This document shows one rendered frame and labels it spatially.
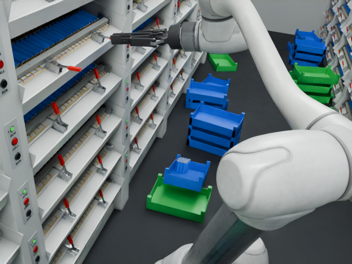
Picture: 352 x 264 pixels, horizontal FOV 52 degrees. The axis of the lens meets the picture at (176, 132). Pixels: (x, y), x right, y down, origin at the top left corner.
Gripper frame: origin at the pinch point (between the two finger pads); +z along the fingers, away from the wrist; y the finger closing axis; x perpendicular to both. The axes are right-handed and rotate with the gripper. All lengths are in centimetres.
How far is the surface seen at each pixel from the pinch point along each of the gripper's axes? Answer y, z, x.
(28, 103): -41.7, 7.5, -3.0
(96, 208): -3, 25, -74
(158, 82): 86, 22, -52
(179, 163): 53, 4, -88
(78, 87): -6.9, 16.0, -14.4
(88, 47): -6.6, 8.9, -0.6
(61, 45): -17.6, 11.1, 3.4
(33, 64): -31.8, 10.8, 3.2
